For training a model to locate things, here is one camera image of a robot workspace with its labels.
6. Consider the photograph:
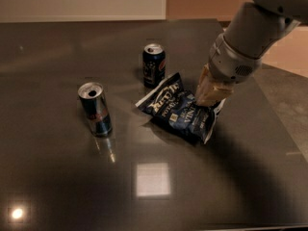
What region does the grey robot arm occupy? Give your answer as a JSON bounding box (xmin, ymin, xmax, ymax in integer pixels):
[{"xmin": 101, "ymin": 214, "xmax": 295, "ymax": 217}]
[{"xmin": 195, "ymin": 0, "xmax": 308, "ymax": 107}]

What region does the red bull can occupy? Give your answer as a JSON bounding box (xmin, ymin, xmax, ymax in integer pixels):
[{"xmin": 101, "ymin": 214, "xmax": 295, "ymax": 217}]
[{"xmin": 78, "ymin": 82, "xmax": 112, "ymax": 137}]

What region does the blue kettle chip bag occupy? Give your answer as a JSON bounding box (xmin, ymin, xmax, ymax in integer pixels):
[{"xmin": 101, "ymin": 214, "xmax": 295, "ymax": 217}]
[{"xmin": 136, "ymin": 73, "xmax": 224, "ymax": 143}]

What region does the blue pepsi can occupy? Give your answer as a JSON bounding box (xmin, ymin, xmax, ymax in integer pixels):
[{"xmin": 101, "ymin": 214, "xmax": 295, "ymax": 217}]
[{"xmin": 142, "ymin": 43, "xmax": 166, "ymax": 88}]

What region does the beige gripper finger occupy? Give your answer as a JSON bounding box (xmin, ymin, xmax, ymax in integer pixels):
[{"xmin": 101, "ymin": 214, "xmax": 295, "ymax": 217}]
[
  {"xmin": 199, "ymin": 79, "xmax": 235, "ymax": 107},
  {"xmin": 195, "ymin": 64, "xmax": 213, "ymax": 104}
]

